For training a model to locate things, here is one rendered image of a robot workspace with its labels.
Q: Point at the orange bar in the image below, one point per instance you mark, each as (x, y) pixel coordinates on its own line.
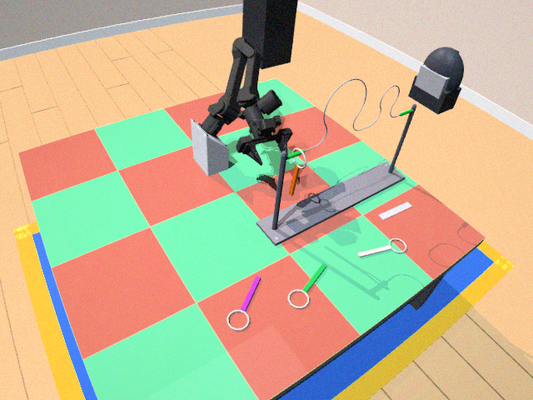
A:
(296, 171)

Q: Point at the white loop with straight handle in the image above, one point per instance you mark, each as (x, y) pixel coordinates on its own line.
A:
(381, 249)

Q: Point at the white loop with purple handle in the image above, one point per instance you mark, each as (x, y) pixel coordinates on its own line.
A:
(245, 304)

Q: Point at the white ring with green handle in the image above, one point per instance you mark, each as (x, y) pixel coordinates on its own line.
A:
(308, 286)

